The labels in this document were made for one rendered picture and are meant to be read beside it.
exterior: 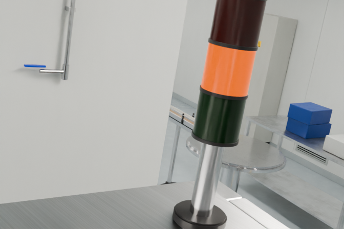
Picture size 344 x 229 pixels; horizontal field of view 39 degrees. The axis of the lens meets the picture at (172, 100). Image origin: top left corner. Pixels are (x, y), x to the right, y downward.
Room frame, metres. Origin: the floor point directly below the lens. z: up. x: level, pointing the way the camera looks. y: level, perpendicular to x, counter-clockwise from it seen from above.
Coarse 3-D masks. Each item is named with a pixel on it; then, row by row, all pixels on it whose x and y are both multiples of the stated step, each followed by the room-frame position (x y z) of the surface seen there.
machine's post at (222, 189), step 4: (220, 184) 0.61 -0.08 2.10; (220, 188) 0.59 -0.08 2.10; (224, 188) 0.60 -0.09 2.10; (228, 188) 0.60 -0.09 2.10; (220, 192) 0.58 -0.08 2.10; (224, 192) 0.58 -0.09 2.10; (228, 192) 0.59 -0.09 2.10; (232, 192) 0.59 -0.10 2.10; (224, 196) 0.57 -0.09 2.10; (228, 196) 0.57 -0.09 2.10; (232, 196) 0.58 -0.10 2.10; (236, 196) 0.58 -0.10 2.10; (240, 196) 0.58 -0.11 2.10; (228, 200) 0.56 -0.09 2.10
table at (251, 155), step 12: (192, 144) 4.20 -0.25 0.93; (240, 144) 4.43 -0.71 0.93; (252, 144) 4.50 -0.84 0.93; (264, 144) 4.56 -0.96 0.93; (228, 156) 4.03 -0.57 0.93; (240, 156) 4.08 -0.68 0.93; (252, 156) 4.14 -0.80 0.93; (264, 156) 4.19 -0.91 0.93; (276, 156) 4.25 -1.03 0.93; (228, 168) 3.86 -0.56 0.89; (240, 168) 3.85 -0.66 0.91; (252, 168) 3.88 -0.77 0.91; (264, 168) 3.92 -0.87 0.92; (276, 168) 3.99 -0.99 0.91; (228, 180) 4.23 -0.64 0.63
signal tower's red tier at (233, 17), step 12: (216, 0) 0.49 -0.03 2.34; (228, 0) 0.47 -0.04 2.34; (240, 0) 0.47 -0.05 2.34; (252, 0) 0.47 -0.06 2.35; (216, 12) 0.48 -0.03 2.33; (228, 12) 0.47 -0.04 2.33; (240, 12) 0.47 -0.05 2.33; (252, 12) 0.47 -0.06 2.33; (216, 24) 0.48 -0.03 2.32; (228, 24) 0.47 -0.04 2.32; (240, 24) 0.47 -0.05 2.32; (252, 24) 0.47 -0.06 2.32; (216, 36) 0.48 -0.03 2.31; (228, 36) 0.47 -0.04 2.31; (240, 36) 0.47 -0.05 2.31; (252, 36) 0.47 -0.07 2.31
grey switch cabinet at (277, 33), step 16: (272, 16) 7.27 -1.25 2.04; (272, 32) 7.22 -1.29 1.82; (288, 32) 7.32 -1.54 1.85; (272, 48) 7.17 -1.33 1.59; (288, 48) 7.36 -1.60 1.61; (256, 64) 7.37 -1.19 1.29; (272, 64) 7.21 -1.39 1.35; (256, 80) 7.32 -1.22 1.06; (272, 80) 7.25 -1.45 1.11; (256, 96) 7.26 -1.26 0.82; (272, 96) 7.29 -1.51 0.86; (256, 112) 7.20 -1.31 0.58; (272, 112) 7.34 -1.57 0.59; (256, 128) 7.19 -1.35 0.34
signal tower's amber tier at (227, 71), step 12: (216, 48) 0.48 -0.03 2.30; (228, 48) 0.47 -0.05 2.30; (216, 60) 0.47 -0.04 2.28; (228, 60) 0.47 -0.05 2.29; (240, 60) 0.47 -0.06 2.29; (252, 60) 0.48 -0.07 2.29; (204, 72) 0.49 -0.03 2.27; (216, 72) 0.47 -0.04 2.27; (228, 72) 0.47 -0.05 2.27; (240, 72) 0.47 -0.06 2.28; (204, 84) 0.48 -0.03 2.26; (216, 84) 0.47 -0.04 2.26; (228, 84) 0.47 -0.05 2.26; (240, 84) 0.47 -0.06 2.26; (240, 96) 0.47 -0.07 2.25
